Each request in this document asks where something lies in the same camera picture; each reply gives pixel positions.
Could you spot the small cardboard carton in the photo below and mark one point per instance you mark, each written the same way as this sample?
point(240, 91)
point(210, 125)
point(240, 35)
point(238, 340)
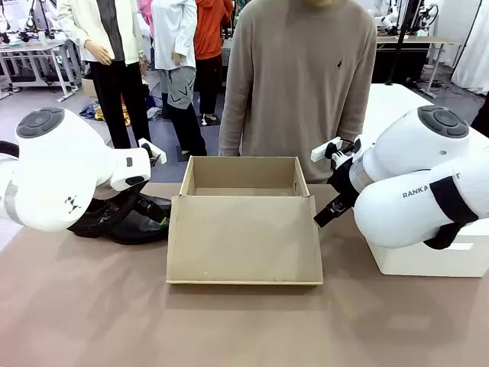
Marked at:
point(89, 88)

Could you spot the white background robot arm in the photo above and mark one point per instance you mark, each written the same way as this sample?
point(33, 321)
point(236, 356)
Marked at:
point(387, 17)

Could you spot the grey background workbench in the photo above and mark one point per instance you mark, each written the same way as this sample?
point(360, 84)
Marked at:
point(30, 47)

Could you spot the colourful clothes pile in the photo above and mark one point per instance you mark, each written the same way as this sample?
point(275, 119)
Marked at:
point(91, 111)

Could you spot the brown cardboard shoe box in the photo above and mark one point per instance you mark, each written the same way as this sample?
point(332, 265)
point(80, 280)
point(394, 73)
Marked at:
point(244, 237)

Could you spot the person's right forearm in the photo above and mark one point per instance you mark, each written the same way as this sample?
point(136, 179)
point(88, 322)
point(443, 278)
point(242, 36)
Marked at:
point(229, 126)

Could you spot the black clothed bystander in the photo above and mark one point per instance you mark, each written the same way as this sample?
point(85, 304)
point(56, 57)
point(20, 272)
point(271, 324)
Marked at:
point(482, 118)

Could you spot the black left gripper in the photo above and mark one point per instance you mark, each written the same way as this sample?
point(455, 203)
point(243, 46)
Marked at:
point(130, 200)

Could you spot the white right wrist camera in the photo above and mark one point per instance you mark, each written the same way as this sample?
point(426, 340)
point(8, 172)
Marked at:
point(324, 150)

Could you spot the mannequin in orange hoodie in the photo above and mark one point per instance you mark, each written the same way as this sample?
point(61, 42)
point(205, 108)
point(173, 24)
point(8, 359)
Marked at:
point(208, 30)

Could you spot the white plastic bin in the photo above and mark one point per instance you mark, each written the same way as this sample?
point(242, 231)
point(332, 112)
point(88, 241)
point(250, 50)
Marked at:
point(420, 260)

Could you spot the pink garment mannequin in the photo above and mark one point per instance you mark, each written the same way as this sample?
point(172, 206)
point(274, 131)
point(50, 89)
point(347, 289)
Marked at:
point(145, 15)

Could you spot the white curtain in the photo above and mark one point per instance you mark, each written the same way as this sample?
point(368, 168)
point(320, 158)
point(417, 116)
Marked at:
point(473, 46)

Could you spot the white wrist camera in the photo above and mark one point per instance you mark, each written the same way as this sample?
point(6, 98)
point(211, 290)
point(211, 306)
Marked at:
point(153, 151)
point(324, 150)

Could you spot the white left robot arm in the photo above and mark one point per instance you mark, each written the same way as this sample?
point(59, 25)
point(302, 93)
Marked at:
point(57, 172)

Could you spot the wooden background table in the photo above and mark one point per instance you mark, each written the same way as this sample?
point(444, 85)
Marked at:
point(420, 40)

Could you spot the person in beige sweater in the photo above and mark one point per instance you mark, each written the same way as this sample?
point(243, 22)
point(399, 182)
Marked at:
point(298, 95)

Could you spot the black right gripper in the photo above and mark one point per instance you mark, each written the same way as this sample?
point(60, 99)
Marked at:
point(344, 183)

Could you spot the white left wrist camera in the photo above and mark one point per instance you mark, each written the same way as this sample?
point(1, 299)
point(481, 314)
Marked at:
point(153, 151)

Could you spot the person's left forearm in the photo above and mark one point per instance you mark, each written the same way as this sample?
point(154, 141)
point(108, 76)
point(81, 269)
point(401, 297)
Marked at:
point(361, 111)

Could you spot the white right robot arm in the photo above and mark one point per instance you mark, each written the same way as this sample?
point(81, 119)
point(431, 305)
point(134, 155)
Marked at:
point(401, 153)

